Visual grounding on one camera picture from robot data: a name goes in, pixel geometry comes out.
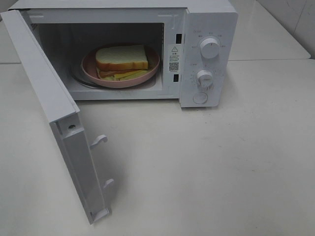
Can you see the lower white microwave knob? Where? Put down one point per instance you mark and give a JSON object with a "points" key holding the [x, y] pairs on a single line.
{"points": [[204, 79]]}

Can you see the round door release button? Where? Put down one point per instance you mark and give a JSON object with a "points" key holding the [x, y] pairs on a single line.
{"points": [[200, 98]]}

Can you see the white bread sandwich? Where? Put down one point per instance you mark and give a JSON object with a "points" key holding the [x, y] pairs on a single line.
{"points": [[115, 63]]}

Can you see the upper white microwave knob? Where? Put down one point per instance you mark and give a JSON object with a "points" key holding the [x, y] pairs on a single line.
{"points": [[209, 47]]}

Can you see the white microwave door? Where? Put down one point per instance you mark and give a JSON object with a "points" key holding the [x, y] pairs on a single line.
{"points": [[62, 114]]}

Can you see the white warning label sticker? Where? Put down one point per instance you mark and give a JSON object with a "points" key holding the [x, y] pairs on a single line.
{"points": [[174, 57]]}

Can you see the white microwave oven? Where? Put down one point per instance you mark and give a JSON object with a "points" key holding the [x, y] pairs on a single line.
{"points": [[68, 30]]}

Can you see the pink round plate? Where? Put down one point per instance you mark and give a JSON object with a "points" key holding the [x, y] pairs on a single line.
{"points": [[89, 69]]}

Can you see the white microwave knob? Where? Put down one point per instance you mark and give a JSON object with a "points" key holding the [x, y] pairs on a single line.
{"points": [[209, 47], [204, 79]]}

